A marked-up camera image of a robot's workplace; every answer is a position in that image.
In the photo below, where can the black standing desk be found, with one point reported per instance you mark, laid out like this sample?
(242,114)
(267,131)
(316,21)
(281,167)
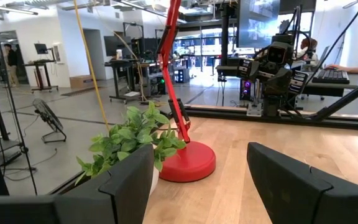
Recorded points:
(39,62)

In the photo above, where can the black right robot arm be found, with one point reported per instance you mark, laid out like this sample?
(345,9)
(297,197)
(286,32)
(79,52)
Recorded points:
(275,102)

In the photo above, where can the black diagonal strut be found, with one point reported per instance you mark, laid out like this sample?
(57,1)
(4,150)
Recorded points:
(346,99)

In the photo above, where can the person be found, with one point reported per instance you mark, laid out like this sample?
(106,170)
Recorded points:
(309,46)
(11,65)

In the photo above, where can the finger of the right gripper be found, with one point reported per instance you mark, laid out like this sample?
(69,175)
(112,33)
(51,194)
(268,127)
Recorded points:
(263,85)
(283,84)

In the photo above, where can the black desk monitor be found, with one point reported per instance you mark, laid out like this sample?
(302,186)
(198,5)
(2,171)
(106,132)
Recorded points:
(117,45)

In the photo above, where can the black computer tower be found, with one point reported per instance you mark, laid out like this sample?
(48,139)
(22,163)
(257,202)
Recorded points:
(246,88)

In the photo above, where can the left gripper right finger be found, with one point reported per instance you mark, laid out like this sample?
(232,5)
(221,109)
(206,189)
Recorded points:
(281,186)

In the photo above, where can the green plant in white pot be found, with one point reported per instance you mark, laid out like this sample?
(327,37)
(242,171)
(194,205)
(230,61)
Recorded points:
(129,140)

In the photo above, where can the small monitor on stand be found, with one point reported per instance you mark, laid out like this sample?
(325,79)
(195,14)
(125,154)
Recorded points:
(40,48)

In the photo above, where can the black office desk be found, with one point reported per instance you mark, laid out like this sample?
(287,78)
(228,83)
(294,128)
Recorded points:
(123,63)

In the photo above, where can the black floor fan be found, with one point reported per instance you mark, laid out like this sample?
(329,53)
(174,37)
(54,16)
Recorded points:
(47,115)

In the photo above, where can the black keyboard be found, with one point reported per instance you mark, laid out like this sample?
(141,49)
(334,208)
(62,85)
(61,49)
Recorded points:
(329,76)

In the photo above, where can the brown cardboard box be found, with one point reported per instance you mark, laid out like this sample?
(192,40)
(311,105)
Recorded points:
(81,81)

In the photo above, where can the large wall screen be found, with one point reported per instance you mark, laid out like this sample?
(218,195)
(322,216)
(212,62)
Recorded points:
(258,21)

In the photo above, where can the red desk lamp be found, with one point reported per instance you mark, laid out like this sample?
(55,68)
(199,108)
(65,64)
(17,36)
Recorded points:
(188,161)

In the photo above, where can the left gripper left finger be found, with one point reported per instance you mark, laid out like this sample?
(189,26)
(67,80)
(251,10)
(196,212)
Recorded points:
(126,193)

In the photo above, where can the black table frame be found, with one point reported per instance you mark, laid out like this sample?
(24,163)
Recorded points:
(259,119)

